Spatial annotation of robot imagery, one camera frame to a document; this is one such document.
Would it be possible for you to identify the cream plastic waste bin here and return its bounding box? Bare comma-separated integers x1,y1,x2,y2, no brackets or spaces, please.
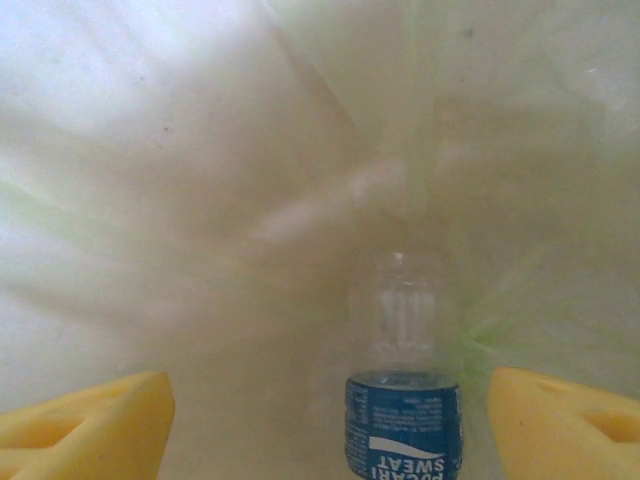
0,0,640,480

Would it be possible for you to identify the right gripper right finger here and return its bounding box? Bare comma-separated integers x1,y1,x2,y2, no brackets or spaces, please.
487,366,640,480

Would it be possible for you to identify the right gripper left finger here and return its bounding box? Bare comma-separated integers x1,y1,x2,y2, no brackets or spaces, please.
0,370,176,480

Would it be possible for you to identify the blue label Pocari Sweat bottle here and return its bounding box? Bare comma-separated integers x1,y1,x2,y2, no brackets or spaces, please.
342,249,464,480

